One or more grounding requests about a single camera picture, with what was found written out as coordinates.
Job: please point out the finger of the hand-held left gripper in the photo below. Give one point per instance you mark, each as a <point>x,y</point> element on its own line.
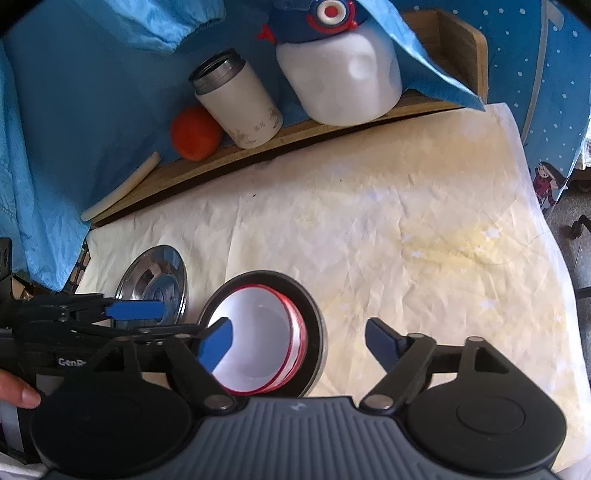
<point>115,330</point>
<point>134,310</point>

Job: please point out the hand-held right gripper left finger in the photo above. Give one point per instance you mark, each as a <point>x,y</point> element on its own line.
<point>214,344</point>

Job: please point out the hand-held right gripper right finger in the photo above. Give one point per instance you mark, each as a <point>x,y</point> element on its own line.
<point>381,341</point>

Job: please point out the wide-rimmed steel bowl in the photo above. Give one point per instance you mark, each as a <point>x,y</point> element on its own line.
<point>147,272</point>

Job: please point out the white bowl with red rim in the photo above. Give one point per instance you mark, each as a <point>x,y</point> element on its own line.
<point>263,332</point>

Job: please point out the round steel bowl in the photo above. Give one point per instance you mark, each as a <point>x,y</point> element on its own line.
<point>317,323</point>

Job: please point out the person's left hand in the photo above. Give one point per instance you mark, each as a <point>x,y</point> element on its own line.
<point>18,390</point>

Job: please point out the cream white strip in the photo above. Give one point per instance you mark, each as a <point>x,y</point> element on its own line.
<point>121,189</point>

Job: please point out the white paper table cover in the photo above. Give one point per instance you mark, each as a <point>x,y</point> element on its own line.
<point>369,207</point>

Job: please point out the orange fruit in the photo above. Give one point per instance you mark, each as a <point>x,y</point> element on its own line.
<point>196,134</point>

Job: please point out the blue jacket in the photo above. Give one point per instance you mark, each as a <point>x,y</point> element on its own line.
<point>92,115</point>

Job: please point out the black object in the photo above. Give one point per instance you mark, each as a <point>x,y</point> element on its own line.
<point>577,229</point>

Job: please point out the white steel thermos cup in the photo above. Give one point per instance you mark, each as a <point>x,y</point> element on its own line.
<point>240,104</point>

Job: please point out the penguin shaped white blue jug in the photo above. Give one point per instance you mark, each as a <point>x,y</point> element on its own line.
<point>341,78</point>

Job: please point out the wooden tray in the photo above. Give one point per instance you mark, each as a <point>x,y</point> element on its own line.
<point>455,46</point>

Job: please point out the blue white-dotted printed cloth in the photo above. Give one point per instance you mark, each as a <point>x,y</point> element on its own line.
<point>521,55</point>

